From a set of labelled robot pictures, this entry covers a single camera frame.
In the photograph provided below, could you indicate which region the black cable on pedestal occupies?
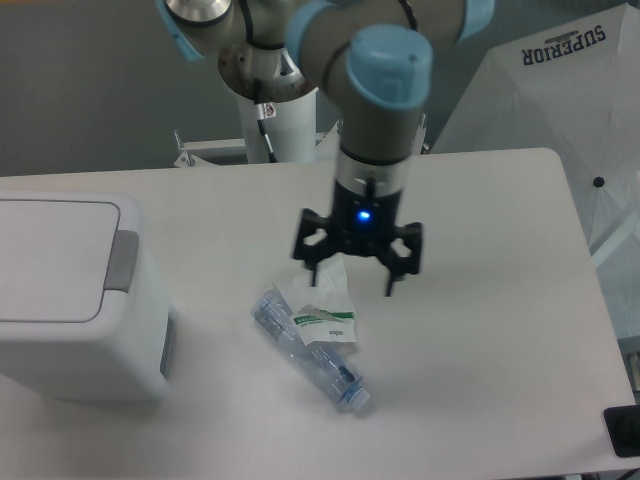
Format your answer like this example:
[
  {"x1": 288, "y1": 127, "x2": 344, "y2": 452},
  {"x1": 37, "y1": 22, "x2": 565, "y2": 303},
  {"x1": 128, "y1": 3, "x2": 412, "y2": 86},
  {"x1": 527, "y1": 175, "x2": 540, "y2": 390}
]
[{"x1": 252, "y1": 78, "x2": 279, "y2": 164}]

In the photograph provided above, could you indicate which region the clear plastic water bottle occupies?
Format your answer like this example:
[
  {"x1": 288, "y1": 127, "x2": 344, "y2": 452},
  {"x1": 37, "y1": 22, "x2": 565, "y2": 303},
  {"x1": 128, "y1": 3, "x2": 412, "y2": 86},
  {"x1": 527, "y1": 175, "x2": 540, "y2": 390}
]
[{"x1": 251, "y1": 289, "x2": 371, "y2": 413}]

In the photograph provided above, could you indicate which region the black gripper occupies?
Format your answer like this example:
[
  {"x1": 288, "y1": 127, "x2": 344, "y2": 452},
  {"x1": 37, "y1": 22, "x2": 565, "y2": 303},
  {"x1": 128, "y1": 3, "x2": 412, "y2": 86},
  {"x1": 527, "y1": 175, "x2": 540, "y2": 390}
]
[{"x1": 292, "y1": 151, "x2": 423, "y2": 297}]

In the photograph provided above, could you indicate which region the white umbrella with lettering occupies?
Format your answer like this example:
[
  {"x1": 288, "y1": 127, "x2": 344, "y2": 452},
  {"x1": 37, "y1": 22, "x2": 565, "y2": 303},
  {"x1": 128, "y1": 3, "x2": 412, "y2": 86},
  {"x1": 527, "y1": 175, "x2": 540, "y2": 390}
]
[{"x1": 434, "y1": 4, "x2": 639, "y2": 339}]

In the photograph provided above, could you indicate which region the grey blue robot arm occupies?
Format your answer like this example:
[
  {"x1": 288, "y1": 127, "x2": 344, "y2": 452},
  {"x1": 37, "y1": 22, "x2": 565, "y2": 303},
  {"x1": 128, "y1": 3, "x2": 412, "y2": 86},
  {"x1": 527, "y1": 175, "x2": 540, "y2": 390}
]
[{"x1": 156, "y1": 1, "x2": 495, "y2": 283}]

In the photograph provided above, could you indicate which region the white plastic trash can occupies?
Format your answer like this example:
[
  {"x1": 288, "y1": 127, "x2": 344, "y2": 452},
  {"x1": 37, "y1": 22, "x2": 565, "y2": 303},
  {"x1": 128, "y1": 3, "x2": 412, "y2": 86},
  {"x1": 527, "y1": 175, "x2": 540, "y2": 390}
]
[{"x1": 1, "y1": 190, "x2": 174, "y2": 402}]

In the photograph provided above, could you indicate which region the black device at table edge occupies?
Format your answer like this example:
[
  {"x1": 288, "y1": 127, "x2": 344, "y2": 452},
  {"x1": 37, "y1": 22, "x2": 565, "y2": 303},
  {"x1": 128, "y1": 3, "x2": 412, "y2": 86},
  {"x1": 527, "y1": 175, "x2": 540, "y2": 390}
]
[{"x1": 603, "y1": 405, "x2": 639, "y2": 458}]

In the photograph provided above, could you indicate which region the white metal base frame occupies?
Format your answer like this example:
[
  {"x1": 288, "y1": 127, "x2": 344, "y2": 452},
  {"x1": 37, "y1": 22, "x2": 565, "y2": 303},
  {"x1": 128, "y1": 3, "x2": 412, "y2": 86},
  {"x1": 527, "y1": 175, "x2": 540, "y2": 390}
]
[{"x1": 171, "y1": 112, "x2": 432, "y2": 169}]

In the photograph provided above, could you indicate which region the white green plastic bag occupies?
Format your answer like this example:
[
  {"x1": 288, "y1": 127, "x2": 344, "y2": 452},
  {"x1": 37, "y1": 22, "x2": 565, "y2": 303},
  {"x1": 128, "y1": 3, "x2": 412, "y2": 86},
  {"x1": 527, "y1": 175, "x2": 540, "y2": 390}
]
[{"x1": 272, "y1": 255, "x2": 357, "y2": 346}]

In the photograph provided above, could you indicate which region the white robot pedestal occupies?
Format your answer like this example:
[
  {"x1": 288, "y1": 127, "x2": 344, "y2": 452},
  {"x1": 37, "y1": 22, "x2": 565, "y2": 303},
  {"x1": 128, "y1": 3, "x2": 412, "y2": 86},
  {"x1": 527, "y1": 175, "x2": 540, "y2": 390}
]
[{"x1": 217, "y1": 41, "x2": 321, "y2": 164}]

